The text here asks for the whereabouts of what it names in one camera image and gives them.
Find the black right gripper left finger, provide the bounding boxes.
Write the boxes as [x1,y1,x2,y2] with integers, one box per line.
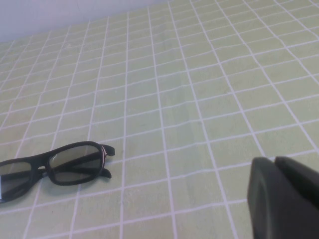
[246,156,319,239]

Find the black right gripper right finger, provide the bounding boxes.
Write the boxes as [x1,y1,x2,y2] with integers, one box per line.
[275,156,319,200]

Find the green checked tablecloth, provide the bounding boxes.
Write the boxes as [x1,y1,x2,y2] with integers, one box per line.
[0,0,319,239]

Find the black framed sunglasses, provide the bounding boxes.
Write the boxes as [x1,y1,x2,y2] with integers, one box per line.
[0,141,116,204]

